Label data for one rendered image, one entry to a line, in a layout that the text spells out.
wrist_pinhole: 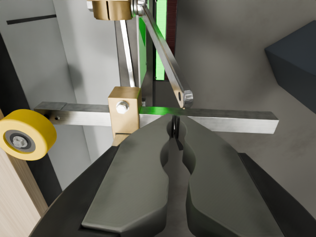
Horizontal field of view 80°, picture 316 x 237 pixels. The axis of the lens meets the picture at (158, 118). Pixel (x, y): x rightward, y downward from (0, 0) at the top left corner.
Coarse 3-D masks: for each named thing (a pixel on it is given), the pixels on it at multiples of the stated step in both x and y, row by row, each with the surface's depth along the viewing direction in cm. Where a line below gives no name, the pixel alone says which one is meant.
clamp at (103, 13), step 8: (88, 0) 22; (96, 0) 22; (104, 0) 22; (112, 0) 22; (120, 0) 21; (128, 0) 22; (88, 8) 24; (96, 8) 22; (104, 8) 22; (112, 8) 22; (120, 8) 22; (128, 8) 23; (96, 16) 23; (104, 16) 22; (112, 16) 22; (120, 16) 23; (128, 16) 23
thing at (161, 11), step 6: (162, 0) 36; (162, 6) 36; (162, 12) 37; (162, 18) 37; (162, 24) 38; (162, 30) 38; (156, 54) 41; (156, 60) 41; (156, 66) 42; (162, 66) 42; (156, 72) 43; (162, 72) 43; (156, 78) 44; (162, 78) 44
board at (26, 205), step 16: (0, 112) 30; (0, 160) 32; (16, 160) 34; (0, 176) 34; (16, 176) 34; (32, 176) 38; (0, 192) 37; (16, 192) 37; (32, 192) 38; (0, 208) 40; (16, 208) 40; (32, 208) 39; (0, 224) 44; (16, 224) 43; (32, 224) 43
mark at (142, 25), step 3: (141, 18) 31; (141, 21) 31; (141, 24) 32; (144, 24) 36; (141, 27) 32; (144, 27) 36; (141, 30) 32; (144, 30) 36; (141, 33) 32; (144, 33) 36; (144, 36) 36; (144, 39) 37; (144, 42) 37; (144, 45) 37
